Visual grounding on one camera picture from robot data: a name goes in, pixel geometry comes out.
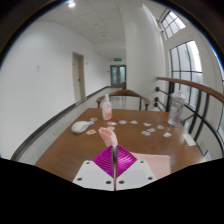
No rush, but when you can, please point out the tall black-framed window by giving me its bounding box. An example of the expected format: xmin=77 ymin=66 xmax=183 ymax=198
xmin=169 ymin=40 xmax=204 ymax=111

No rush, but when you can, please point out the arched black-framed window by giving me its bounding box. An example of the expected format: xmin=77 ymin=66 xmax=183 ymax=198
xmin=160 ymin=10 xmax=187 ymax=40

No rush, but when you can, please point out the white paper card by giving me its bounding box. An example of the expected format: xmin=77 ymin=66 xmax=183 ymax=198
xmin=182 ymin=133 xmax=198 ymax=147

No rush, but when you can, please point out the clear plastic drink bottle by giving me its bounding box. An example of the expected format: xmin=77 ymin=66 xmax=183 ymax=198
xmin=167 ymin=89 xmax=186 ymax=128

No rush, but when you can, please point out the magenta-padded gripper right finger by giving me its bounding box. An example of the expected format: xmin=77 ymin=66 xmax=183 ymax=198
xmin=115 ymin=144 xmax=157 ymax=192

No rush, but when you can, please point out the wooden chair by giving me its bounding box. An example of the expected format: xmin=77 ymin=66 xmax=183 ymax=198
xmin=96 ymin=88 xmax=151 ymax=112

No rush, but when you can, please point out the pink towel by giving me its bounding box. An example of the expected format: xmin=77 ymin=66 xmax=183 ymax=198
xmin=98 ymin=127 xmax=172 ymax=180

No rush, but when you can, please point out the black railing with wooden handrail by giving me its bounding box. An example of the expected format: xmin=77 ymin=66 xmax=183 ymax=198
xmin=154 ymin=76 xmax=224 ymax=158

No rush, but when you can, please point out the white bottle with orange label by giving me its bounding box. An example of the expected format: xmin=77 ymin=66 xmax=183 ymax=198
xmin=101 ymin=93 xmax=113 ymax=121

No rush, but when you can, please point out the white computer mouse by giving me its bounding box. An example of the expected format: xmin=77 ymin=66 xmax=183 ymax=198
xmin=70 ymin=120 xmax=92 ymax=135

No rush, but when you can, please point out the glazed double door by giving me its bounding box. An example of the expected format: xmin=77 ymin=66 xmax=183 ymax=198
xmin=110 ymin=64 xmax=127 ymax=88

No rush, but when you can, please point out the beige side door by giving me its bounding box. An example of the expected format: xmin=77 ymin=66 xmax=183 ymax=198
xmin=72 ymin=51 xmax=87 ymax=104

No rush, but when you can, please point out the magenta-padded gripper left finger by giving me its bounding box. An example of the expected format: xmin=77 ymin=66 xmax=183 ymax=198
xmin=72 ymin=145 xmax=116 ymax=192

